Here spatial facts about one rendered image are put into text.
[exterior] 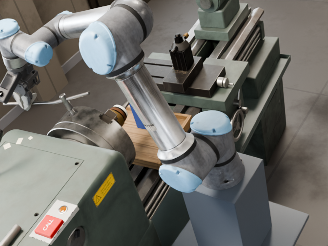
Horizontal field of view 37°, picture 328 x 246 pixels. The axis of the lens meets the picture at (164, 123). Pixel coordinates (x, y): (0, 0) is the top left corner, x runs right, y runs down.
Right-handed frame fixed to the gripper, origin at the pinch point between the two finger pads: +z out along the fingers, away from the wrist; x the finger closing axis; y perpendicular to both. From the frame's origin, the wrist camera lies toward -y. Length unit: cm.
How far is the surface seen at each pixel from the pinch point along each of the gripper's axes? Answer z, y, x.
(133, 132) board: 36, 35, -23
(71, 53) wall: 154, 182, 130
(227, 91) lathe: 24, 65, -54
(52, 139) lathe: -0.6, -7.9, -17.9
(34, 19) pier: 98, 150, 132
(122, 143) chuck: 7.6, 7.1, -35.6
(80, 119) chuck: 0.3, 4.6, -20.4
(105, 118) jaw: 1.8, 10.2, -27.3
